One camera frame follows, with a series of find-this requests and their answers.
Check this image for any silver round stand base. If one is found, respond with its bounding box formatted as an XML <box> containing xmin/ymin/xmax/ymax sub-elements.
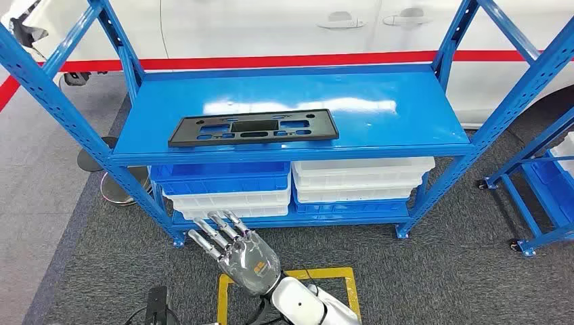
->
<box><xmin>99</xmin><ymin>166</ymin><xmax>152</xmax><ymax>207</ymax></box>

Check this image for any black plastic frame part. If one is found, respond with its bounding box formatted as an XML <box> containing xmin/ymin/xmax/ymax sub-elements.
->
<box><xmin>168</xmin><ymin>108</ymin><xmax>339</xmax><ymax>148</ymax></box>

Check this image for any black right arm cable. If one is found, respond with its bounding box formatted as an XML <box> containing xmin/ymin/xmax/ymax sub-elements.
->
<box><xmin>245</xmin><ymin>269</ymin><xmax>326</xmax><ymax>325</ymax></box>

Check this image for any blue steel shelf rack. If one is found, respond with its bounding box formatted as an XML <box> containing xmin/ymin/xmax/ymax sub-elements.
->
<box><xmin>0</xmin><ymin>0</ymin><xmax>574</xmax><ymax>248</ymax></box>
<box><xmin>477</xmin><ymin>105</ymin><xmax>574</xmax><ymax>257</ymax></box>

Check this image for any black base stanchion post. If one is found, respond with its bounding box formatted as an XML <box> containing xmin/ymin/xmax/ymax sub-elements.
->
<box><xmin>76</xmin><ymin>136</ymin><xmax>118</xmax><ymax>173</ymax></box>

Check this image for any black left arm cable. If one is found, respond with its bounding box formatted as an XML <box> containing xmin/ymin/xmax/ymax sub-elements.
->
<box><xmin>123</xmin><ymin>305</ymin><xmax>180</xmax><ymax>325</ymax></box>

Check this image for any white plastic bin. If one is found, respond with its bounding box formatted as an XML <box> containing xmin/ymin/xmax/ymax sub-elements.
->
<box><xmin>291</xmin><ymin>156</ymin><xmax>436</xmax><ymax>178</ymax></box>
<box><xmin>549</xmin><ymin>131</ymin><xmax>574</xmax><ymax>178</ymax></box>
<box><xmin>177</xmin><ymin>205</ymin><xmax>290</xmax><ymax>221</ymax></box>
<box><xmin>292</xmin><ymin>172</ymin><xmax>427</xmax><ymax>192</ymax></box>
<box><xmin>162</xmin><ymin>186</ymin><xmax>292</xmax><ymax>212</ymax></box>
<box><xmin>294</xmin><ymin>186</ymin><xmax>416</xmax><ymax>205</ymax></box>

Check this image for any red barrier belt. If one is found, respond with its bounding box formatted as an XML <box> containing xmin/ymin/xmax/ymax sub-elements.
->
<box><xmin>0</xmin><ymin>49</ymin><xmax>546</xmax><ymax>113</ymax></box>

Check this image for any white car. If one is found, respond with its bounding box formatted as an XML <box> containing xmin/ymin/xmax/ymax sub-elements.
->
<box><xmin>0</xmin><ymin>0</ymin><xmax>574</xmax><ymax>131</ymax></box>

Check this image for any black left wrist camera bracket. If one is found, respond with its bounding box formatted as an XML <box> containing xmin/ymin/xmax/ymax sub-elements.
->
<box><xmin>144</xmin><ymin>286</ymin><xmax>169</xmax><ymax>325</ymax></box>

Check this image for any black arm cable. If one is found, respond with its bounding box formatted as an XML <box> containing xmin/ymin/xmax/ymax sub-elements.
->
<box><xmin>123</xmin><ymin>305</ymin><xmax>180</xmax><ymax>325</ymax></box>
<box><xmin>245</xmin><ymin>269</ymin><xmax>326</xmax><ymax>325</ymax></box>

